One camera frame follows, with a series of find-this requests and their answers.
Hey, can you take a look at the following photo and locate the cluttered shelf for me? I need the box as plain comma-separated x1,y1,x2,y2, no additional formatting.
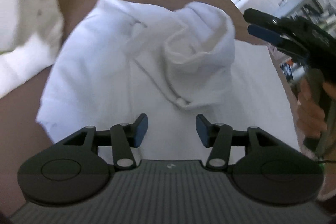
278,0,336,33

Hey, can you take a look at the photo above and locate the white hoodie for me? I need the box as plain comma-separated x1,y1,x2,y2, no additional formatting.
35,0,301,159

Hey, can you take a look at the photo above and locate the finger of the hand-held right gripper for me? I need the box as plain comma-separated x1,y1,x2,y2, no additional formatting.
243,8,288,31
247,24,305,56

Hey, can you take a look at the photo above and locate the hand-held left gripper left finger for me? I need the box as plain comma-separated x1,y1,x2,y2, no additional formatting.
54,113,149,170

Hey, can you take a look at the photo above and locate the cream sweatshirt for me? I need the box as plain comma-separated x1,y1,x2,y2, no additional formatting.
0,30,62,98

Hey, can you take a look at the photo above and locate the blue orange packet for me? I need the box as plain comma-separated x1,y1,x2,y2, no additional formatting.
279,60,295,83

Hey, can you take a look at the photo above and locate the person's right hand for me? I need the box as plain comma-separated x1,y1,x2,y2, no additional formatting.
297,80,326,140

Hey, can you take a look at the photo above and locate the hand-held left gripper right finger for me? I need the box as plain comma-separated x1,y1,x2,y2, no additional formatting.
196,114,294,170

